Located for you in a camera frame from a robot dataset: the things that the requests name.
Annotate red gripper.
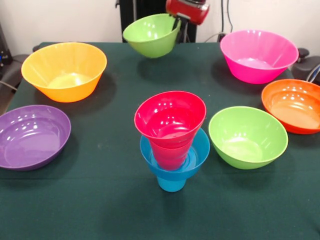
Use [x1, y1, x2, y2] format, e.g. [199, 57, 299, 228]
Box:
[165, 0, 211, 43]

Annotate green bowl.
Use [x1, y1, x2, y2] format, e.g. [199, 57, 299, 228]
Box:
[208, 106, 289, 170]
[122, 13, 182, 59]

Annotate pink bowl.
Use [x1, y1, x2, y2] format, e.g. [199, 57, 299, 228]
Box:
[219, 29, 300, 85]

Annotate red bowl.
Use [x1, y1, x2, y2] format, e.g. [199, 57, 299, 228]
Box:
[134, 90, 208, 150]

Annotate blue bowl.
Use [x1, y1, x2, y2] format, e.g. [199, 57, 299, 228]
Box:
[139, 127, 211, 180]

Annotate red cup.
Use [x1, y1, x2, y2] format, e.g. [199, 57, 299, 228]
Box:
[149, 139, 195, 172]

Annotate blue cup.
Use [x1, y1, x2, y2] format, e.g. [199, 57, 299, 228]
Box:
[156, 174, 187, 193]

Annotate purple bowl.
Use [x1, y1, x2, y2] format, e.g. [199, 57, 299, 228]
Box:
[0, 104, 72, 172]

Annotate yellow bowl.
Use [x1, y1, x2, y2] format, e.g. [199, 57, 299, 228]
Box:
[20, 41, 108, 103]

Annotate black office chair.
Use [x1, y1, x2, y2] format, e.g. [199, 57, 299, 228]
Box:
[292, 47, 320, 85]
[0, 53, 31, 91]

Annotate orange bowl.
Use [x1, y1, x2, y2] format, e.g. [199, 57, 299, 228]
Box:
[261, 78, 320, 135]

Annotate black computer box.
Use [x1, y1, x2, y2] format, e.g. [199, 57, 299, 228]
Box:
[0, 23, 13, 67]

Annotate dark green tablecloth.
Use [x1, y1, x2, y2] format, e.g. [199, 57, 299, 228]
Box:
[0, 41, 320, 240]

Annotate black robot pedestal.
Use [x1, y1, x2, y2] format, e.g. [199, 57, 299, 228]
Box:
[115, 0, 204, 43]

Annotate black wall cable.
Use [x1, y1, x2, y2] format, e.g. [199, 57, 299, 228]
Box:
[220, 0, 225, 33]

